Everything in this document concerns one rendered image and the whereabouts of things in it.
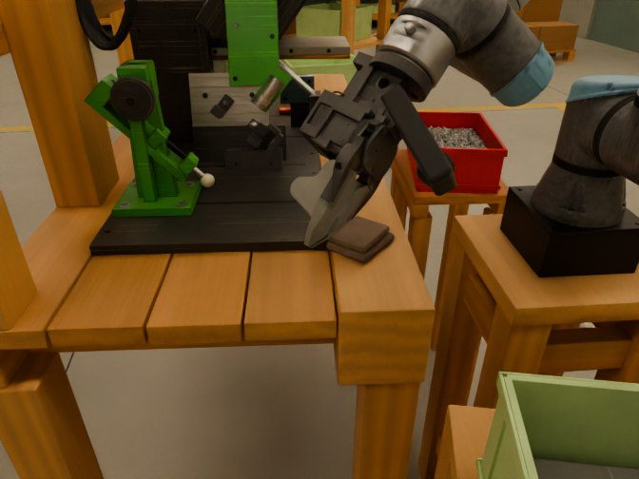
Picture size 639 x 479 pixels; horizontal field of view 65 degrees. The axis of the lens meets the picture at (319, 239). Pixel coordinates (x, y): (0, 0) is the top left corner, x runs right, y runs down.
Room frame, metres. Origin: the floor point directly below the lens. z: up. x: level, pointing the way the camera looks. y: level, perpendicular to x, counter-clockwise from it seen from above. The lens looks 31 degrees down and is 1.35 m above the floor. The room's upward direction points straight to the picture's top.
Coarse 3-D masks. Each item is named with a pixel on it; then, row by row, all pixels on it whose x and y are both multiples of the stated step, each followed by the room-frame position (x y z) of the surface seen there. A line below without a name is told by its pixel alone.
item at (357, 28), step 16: (352, 0) 3.67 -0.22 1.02; (384, 0) 3.99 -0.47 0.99; (304, 16) 3.95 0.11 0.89; (320, 16) 3.86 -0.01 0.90; (336, 16) 3.77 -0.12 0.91; (352, 16) 3.68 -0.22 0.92; (368, 16) 4.03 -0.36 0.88; (384, 16) 3.98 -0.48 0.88; (288, 32) 4.23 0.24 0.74; (304, 32) 3.95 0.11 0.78; (320, 32) 3.86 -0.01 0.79; (336, 32) 3.77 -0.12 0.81; (352, 32) 3.68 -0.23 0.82; (368, 32) 4.04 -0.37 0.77; (384, 32) 3.98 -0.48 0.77; (352, 48) 3.69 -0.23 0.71
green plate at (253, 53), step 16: (224, 0) 1.21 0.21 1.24; (240, 0) 1.21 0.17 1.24; (256, 0) 1.21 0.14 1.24; (272, 0) 1.21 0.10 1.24; (240, 16) 1.20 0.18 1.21; (256, 16) 1.20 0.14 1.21; (272, 16) 1.20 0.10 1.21; (240, 32) 1.19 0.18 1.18; (256, 32) 1.19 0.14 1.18; (272, 32) 1.20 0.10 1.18; (240, 48) 1.18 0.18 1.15; (256, 48) 1.19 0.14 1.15; (272, 48) 1.19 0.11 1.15; (240, 64) 1.18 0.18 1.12; (256, 64) 1.18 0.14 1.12; (272, 64) 1.18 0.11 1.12; (240, 80) 1.17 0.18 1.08; (256, 80) 1.17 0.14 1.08
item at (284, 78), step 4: (276, 68) 1.17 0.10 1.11; (280, 68) 1.17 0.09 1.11; (272, 72) 1.17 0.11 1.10; (276, 72) 1.17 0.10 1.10; (280, 72) 1.17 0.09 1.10; (284, 72) 1.17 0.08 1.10; (268, 76) 1.17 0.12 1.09; (276, 76) 1.17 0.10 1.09; (280, 76) 1.17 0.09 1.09; (284, 76) 1.17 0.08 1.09; (288, 76) 1.17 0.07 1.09; (280, 80) 1.17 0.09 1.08; (284, 80) 1.17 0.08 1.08; (288, 80) 1.17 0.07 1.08; (264, 84) 1.16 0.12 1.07; (284, 84) 1.17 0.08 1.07; (260, 88) 1.16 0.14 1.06; (280, 92) 1.16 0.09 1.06; (256, 96) 1.16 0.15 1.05; (276, 96) 1.16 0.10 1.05; (272, 100) 1.16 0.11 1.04; (272, 104) 1.15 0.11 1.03; (268, 108) 1.15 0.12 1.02
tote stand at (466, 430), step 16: (448, 416) 0.47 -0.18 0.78; (464, 416) 0.47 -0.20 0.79; (480, 416) 0.47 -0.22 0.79; (448, 432) 0.46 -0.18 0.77; (464, 432) 0.44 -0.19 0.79; (480, 432) 0.44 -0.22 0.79; (448, 448) 0.44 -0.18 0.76; (464, 448) 0.42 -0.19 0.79; (480, 448) 0.42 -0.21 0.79; (448, 464) 0.43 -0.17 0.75; (464, 464) 0.40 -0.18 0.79
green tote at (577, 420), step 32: (512, 384) 0.37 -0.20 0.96; (544, 384) 0.37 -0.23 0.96; (576, 384) 0.37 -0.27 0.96; (608, 384) 0.37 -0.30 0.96; (512, 416) 0.33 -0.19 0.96; (544, 416) 0.37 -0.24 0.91; (576, 416) 0.37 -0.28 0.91; (608, 416) 0.36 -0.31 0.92; (512, 448) 0.30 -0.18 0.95; (544, 448) 0.37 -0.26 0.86; (576, 448) 0.36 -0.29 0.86; (608, 448) 0.36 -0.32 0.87
